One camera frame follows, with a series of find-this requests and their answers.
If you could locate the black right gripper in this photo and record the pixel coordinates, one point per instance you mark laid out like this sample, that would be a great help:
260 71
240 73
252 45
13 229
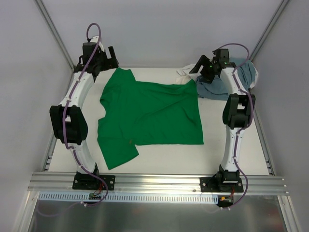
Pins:
205 68

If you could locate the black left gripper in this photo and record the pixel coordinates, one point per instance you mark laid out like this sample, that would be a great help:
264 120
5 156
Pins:
106 61

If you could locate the green t-shirt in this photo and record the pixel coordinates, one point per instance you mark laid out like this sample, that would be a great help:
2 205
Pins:
145 113

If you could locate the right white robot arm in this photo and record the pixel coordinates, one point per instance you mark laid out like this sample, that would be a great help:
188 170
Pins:
237 117

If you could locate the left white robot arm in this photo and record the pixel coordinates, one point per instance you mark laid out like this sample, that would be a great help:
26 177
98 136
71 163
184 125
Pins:
68 122

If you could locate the white t-shirt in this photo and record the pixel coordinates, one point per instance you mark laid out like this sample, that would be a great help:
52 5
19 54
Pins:
185 76

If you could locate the blue-grey t-shirt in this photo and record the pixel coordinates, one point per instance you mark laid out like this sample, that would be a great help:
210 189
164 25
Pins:
248 76

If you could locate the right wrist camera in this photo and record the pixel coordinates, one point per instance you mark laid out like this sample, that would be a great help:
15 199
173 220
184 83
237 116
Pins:
220 55

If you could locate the left aluminium frame post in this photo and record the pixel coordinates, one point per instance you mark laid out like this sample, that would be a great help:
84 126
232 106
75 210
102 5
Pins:
51 26

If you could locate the aluminium frame post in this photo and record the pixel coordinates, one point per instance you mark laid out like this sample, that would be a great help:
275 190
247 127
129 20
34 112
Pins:
51 26
270 26

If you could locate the right aluminium frame post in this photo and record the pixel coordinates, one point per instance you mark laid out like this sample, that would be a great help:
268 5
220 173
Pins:
270 26

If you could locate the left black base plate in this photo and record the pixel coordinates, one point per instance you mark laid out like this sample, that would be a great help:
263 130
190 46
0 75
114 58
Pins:
87 182

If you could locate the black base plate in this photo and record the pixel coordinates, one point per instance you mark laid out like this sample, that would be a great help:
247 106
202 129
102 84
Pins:
210 184
87 182

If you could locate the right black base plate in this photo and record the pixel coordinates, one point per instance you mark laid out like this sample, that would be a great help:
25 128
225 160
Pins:
210 184

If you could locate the aluminium mounting rail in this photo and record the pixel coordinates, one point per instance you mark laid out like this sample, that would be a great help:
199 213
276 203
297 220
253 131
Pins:
158 183

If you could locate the white slotted cable duct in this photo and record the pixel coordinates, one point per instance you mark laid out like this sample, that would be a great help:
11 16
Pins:
129 197

